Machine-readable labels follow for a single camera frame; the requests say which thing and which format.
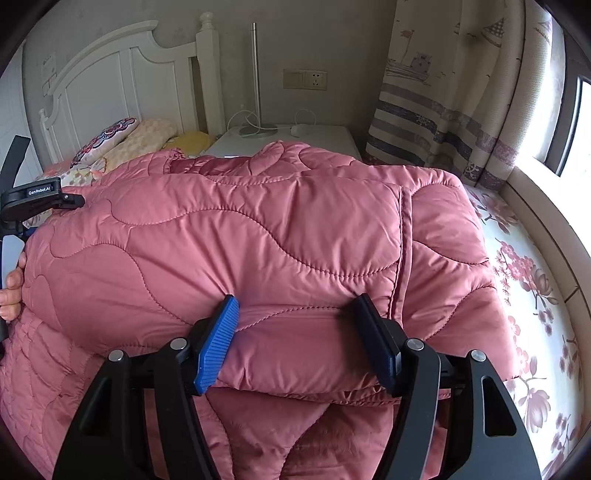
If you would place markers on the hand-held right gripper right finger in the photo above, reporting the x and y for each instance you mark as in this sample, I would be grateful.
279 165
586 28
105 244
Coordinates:
376 341

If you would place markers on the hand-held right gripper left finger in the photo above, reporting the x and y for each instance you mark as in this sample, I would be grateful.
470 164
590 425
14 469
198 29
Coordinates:
217 344

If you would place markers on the pink quilted jacket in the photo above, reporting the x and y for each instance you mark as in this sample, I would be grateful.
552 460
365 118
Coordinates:
258 249

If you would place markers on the person's left hand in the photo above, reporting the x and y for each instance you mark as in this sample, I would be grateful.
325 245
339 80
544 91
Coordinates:
13 295

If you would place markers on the embroidered floral pillow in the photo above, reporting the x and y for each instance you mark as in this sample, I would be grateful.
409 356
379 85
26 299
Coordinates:
104 138

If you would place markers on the cream textured pillow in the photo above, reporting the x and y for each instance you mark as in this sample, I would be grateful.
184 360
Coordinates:
143 138

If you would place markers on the white wooden headboard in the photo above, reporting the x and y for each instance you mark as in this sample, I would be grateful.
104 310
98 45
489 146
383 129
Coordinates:
120 78

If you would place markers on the yellow pillow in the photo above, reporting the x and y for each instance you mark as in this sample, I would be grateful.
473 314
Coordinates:
191 141

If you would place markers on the white nightstand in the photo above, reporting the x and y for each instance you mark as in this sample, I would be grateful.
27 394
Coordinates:
295 143

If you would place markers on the small white charger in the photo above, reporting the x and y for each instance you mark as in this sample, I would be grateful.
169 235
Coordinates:
300 130

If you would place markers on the silver pole lamp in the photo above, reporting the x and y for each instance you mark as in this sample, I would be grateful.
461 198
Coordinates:
254 74

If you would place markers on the patterned striped curtain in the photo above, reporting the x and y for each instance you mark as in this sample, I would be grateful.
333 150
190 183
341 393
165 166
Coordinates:
452 83

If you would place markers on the window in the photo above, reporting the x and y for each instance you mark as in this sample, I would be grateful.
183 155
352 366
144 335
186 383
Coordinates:
575 106

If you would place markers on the beige wall switch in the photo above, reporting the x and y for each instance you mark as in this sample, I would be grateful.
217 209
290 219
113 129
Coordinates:
293 79

